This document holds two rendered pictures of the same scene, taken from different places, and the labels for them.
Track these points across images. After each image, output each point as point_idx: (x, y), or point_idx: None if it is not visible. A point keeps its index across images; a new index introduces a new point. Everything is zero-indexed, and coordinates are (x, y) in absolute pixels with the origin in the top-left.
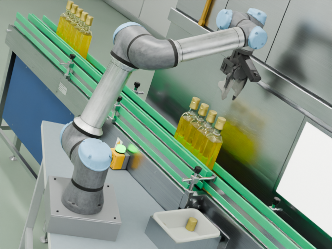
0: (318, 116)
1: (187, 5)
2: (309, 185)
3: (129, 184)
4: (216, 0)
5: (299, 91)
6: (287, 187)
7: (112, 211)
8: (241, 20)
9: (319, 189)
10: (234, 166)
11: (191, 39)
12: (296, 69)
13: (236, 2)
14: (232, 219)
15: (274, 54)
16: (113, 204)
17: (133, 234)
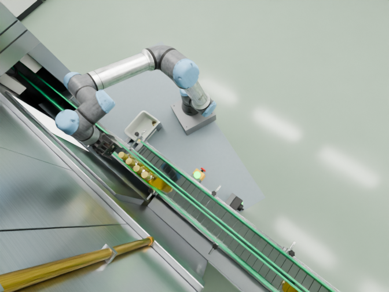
0: (40, 126)
1: (176, 277)
2: (65, 135)
3: (183, 163)
4: (126, 241)
5: (48, 137)
6: (80, 146)
7: (176, 109)
8: (86, 86)
9: (59, 130)
10: None
11: (132, 57)
12: (42, 145)
13: (91, 212)
14: (117, 137)
15: (59, 163)
16: (178, 115)
17: (167, 121)
